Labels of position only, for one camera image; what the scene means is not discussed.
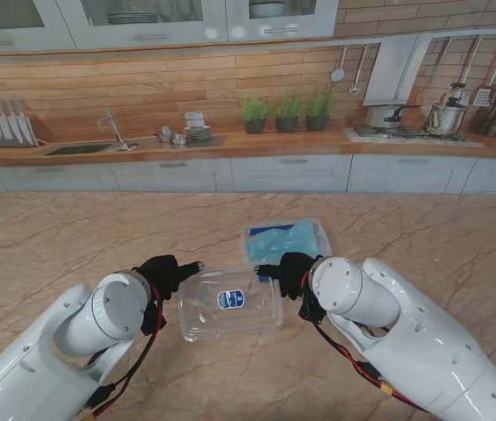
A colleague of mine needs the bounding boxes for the clear plastic crate blue handles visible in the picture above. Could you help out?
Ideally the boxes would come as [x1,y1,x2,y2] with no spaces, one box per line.
[241,217,333,284]

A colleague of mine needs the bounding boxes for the small steel bowls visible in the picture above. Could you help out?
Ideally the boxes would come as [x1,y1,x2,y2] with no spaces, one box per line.
[155,125,189,146]

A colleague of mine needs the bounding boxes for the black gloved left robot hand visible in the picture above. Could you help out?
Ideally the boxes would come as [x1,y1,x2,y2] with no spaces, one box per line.
[132,254,205,303]

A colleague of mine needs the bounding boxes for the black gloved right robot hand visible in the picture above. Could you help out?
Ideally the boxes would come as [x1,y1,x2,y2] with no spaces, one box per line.
[254,252,323,302]

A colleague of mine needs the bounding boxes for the stack of white plates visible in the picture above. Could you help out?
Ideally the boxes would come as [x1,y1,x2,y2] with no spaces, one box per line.
[105,11,161,25]

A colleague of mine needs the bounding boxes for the clear bubble film sheet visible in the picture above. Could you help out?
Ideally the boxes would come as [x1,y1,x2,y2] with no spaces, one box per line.
[247,221,319,265]

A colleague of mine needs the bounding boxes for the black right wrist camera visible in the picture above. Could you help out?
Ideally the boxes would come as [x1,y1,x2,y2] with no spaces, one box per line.
[298,292,328,326]

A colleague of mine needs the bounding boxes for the grey upper kitchen cabinets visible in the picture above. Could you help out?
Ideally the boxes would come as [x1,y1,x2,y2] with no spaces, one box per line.
[0,0,341,52]

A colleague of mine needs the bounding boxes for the red black arm cables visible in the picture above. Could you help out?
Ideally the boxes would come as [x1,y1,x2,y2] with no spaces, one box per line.
[78,284,165,421]
[316,323,428,412]

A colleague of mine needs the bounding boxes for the red black left arm cables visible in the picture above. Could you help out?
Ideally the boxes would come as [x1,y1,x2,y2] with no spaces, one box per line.
[78,284,165,421]

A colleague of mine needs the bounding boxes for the clear container lid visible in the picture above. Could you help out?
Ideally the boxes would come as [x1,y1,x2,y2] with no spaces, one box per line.
[176,265,285,344]

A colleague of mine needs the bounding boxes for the wooden kitchen countertop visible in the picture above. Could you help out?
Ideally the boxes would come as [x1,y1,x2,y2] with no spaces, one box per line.
[0,129,496,170]

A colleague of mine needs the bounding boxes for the grey lower kitchen cabinets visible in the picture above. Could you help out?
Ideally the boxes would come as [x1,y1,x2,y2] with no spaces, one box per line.
[0,153,496,196]

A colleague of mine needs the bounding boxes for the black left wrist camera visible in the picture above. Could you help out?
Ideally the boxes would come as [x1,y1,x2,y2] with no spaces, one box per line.
[140,302,165,337]

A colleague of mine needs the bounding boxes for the grey kitchen cabinets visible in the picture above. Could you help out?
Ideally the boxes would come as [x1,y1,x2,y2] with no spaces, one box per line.
[0,0,341,52]
[0,153,496,196]

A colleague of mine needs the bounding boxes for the hanging steel grater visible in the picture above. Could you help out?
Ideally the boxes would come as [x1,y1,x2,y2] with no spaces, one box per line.
[473,35,496,107]

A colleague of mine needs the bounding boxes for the hanging copper handle utensil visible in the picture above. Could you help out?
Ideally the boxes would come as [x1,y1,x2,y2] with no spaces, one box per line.
[432,37,454,67]
[456,35,484,87]

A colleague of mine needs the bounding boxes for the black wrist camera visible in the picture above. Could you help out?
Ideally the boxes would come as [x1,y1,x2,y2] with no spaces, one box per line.
[298,292,328,326]
[140,302,165,337]

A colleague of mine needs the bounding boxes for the red black right arm cables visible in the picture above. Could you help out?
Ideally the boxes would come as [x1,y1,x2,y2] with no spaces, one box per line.
[316,323,428,412]

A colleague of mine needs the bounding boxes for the hanging steel utensil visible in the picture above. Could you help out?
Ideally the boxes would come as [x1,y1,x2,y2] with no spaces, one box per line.
[347,43,370,95]

